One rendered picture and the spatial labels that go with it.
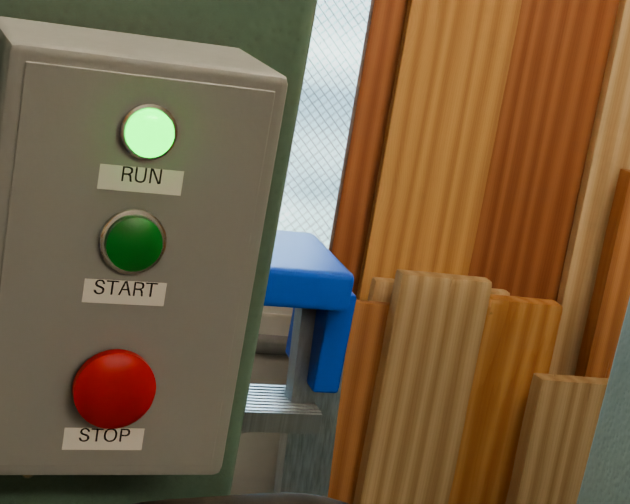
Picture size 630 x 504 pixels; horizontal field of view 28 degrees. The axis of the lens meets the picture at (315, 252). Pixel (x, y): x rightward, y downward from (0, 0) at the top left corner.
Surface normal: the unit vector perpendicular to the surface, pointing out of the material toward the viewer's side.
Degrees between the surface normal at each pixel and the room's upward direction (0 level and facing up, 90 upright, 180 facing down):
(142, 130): 89
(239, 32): 90
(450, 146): 87
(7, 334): 90
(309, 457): 82
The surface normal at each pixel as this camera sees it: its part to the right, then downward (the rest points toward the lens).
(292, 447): 0.41, 0.18
